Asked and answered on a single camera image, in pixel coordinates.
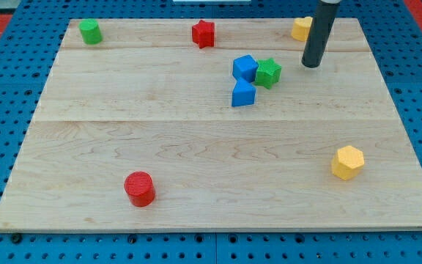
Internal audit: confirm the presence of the yellow hexagon block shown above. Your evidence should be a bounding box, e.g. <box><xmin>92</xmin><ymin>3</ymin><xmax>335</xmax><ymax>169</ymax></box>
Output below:
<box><xmin>331</xmin><ymin>145</ymin><xmax>365</xmax><ymax>180</ymax></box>

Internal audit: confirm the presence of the red cylinder block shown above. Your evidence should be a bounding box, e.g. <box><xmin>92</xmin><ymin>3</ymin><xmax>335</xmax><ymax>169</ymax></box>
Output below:
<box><xmin>124</xmin><ymin>171</ymin><xmax>156</xmax><ymax>207</ymax></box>

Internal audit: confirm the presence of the light wooden board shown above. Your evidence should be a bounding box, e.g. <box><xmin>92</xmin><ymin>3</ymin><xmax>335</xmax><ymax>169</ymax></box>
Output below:
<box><xmin>0</xmin><ymin>18</ymin><xmax>422</xmax><ymax>233</ymax></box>

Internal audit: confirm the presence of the green cylinder block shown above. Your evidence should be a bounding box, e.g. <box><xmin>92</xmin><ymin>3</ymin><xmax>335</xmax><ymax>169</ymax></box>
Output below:
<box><xmin>78</xmin><ymin>18</ymin><xmax>103</xmax><ymax>45</ymax></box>

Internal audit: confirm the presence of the red star block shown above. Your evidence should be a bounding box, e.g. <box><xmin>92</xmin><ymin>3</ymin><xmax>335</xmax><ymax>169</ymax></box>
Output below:
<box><xmin>191</xmin><ymin>20</ymin><xmax>215</xmax><ymax>48</ymax></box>

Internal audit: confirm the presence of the yellow heart block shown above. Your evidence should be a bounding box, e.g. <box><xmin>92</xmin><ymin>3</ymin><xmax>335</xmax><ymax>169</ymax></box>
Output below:
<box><xmin>291</xmin><ymin>16</ymin><xmax>313</xmax><ymax>42</ymax></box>

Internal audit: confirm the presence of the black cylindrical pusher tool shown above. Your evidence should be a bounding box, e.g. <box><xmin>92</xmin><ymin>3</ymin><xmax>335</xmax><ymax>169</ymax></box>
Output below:
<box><xmin>301</xmin><ymin>0</ymin><xmax>341</xmax><ymax>68</ymax></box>

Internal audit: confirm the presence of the blue triangle block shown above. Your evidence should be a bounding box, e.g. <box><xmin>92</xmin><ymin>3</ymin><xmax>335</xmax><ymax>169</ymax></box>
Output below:
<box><xmin>231</xmin><ymin>78</ymin><xmax>256</xmax><ymax>107</ymax></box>

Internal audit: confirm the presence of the green star block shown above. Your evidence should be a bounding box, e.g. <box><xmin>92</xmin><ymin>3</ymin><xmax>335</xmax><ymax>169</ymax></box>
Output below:
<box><xmin>254</xmin><ymin>58</ymin><xmax>282</xmax><ymax>89</ymax></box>

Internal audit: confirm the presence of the blue cube block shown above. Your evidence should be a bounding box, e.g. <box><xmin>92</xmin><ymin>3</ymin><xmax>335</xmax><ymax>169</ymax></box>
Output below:
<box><xmin>232</xmin><ymin>54</ymin><xmax>259</xmax><ymax>83</ymax></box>

